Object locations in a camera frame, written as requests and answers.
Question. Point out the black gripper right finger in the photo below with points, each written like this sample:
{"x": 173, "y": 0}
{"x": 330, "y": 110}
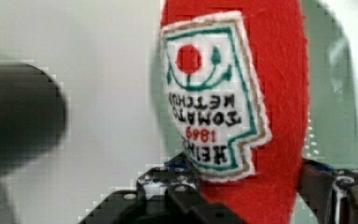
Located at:
{"x": 331, "y": 194}

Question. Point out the green oval strainer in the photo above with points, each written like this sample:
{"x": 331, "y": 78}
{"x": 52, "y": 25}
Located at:
{"x": 330, "y": 137}

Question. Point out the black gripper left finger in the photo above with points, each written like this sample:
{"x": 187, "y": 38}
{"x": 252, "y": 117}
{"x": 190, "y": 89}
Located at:
{"x": 176, "y": 171}

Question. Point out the black cylinder upper post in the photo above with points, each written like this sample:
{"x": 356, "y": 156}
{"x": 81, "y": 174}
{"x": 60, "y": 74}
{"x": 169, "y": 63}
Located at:
{"x": 33, "y": 115}

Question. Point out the red plush ketchup bottle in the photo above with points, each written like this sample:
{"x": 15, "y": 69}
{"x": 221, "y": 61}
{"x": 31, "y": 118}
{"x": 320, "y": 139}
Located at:
{"x": 236, "y": 77}

